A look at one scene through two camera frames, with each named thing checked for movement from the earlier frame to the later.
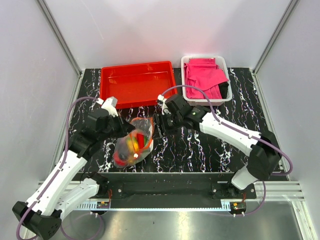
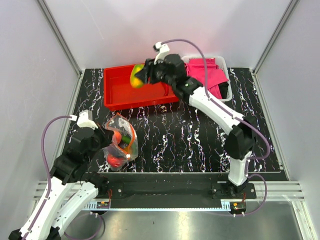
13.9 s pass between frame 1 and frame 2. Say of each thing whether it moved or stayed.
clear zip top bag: moved
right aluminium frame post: stayed
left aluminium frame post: stayed
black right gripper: moved
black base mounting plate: stayed
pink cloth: stayed
